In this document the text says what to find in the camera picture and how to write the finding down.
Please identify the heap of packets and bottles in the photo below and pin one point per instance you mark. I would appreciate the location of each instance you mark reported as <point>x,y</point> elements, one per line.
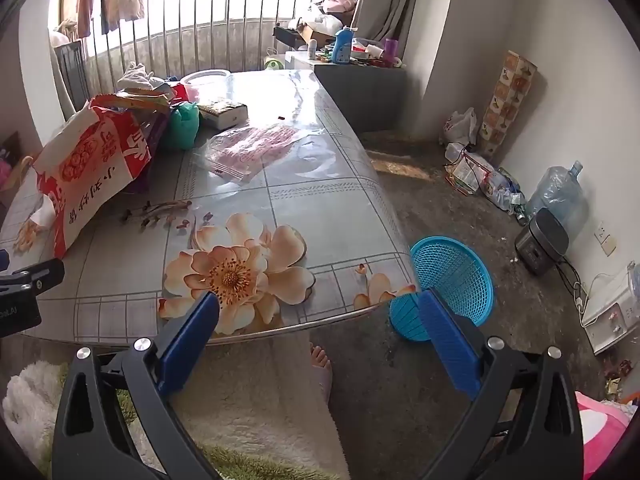
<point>482,180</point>

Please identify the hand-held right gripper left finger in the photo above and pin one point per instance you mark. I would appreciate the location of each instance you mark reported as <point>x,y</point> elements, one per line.
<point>192,340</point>

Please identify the tall patterned box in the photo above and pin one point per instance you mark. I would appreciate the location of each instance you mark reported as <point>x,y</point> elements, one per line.
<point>507,105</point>

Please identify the blue plastic basket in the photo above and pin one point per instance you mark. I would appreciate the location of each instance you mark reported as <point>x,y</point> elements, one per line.
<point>450,265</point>

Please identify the clear round plastic container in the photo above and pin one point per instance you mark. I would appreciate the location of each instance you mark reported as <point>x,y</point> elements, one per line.
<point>205,85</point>

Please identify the white appliance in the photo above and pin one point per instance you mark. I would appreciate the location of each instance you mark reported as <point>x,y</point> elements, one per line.
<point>612,315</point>

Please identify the green and white paper bag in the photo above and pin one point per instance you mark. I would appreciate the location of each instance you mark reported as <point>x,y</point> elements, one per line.
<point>274,63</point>

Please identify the grey curtain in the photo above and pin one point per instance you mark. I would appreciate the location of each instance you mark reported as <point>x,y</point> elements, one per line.
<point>400,0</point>

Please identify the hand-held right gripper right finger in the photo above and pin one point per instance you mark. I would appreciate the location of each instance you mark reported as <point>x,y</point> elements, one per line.
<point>447,340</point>

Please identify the purple cup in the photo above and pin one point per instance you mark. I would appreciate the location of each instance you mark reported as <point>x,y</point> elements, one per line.
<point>390,52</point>

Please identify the clear zip bag pink print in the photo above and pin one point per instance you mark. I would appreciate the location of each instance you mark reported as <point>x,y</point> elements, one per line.
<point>255,150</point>

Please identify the metal railing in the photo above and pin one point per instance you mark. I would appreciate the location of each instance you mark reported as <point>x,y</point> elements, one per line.
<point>200,25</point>

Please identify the pink cushion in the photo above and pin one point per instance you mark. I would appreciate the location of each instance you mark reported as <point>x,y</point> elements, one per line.
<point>600,435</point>

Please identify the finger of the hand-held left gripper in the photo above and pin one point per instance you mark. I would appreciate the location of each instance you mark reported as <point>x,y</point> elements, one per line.
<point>35,275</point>

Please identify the person's foot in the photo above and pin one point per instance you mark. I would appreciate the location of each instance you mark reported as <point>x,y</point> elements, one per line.
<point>321,365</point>

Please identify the floral tablecloth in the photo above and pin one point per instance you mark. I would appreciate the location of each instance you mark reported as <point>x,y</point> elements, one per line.
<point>300,200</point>

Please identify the dark chair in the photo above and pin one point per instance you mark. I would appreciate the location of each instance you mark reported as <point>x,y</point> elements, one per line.
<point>72,75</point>

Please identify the white plastic bag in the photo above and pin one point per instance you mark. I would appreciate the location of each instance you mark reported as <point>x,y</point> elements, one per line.
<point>320,21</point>
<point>460,127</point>

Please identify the green plastic bag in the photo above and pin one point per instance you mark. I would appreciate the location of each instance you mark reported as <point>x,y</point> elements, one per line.
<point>181,125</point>

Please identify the green white fluffy blanket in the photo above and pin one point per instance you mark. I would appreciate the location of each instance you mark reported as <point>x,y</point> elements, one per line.
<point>30,400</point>

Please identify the white cloth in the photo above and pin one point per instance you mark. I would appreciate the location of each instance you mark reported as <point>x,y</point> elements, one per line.
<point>140,77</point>

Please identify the red and white large bag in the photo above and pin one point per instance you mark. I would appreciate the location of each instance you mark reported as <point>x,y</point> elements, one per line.
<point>90,175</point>

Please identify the pink bundle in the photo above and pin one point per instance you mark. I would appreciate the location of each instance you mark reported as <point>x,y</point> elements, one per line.
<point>340,1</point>

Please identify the small cardboard box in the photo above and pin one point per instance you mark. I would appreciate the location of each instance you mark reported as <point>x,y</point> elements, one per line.
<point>225,112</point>

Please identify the dark rice cooker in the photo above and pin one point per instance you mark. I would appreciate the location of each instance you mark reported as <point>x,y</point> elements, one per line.
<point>542,245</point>

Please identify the blue detergent bottle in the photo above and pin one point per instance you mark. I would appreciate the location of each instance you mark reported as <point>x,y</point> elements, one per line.
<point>344,46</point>

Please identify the red snack packet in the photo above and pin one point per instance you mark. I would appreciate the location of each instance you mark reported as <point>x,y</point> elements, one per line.
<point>180,93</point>

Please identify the grey cabinet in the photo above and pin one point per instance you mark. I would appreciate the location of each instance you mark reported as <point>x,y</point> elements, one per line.
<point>360,95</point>

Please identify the large blue water jug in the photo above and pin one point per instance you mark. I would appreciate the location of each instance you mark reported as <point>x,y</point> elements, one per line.
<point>562,195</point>

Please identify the wall socket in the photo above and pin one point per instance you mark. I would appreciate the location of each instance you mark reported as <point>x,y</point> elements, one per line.
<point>606,239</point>

